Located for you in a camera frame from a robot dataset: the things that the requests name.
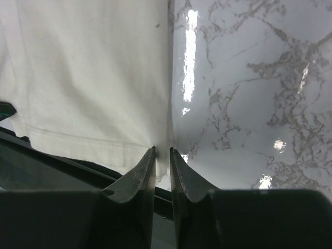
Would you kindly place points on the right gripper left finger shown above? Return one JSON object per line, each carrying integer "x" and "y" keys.
{"x": 130, "y": 206}

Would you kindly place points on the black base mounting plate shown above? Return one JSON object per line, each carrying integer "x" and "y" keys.
{"x": 23, "y": 168}

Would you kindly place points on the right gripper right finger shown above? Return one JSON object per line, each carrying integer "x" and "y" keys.
{"x": 194, "y": 218}

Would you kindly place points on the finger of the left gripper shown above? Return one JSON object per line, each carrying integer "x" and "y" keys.
{"x": 6, "y": 110}

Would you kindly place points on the cream white t shirt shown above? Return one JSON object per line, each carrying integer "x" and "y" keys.
{"x": 89, "y": 80}

